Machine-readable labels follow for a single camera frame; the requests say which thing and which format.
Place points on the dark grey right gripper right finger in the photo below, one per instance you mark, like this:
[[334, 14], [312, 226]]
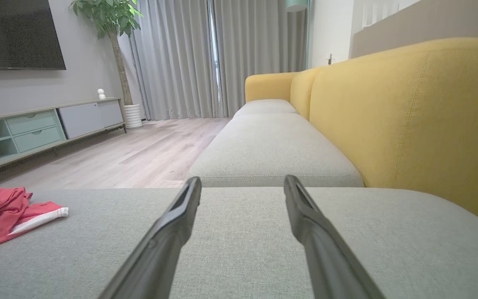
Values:
[[326, 257]]

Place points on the red shorts with white stripe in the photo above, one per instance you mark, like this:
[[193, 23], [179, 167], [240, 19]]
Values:
[[35, 218]]

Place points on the small white figurine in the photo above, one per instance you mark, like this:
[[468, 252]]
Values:
[[101, 94]]

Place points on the white ribbed plant pot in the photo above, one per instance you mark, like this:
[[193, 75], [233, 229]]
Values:
[[133, 116]]

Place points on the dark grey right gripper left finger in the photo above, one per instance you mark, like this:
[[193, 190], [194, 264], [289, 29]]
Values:
[[160, 249]]

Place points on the teal pendant lamp shade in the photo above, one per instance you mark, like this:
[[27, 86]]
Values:
[[296, 5]]

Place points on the white slatted railing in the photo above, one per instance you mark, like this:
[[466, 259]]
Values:
[[378, 12]]

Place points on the low green grey TV cabinet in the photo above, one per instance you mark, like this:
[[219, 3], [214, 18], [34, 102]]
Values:
[[81, 118]]

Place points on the green leafy indoor tree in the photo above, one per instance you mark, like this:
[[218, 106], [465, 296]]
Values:
[[110, 16]]

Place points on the grey pleated curtain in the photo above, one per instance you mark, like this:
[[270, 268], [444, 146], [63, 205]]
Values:
[[172, 62], [259, 50]]

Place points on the black flat screen television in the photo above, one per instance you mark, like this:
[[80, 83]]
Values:
[[15, 33]]

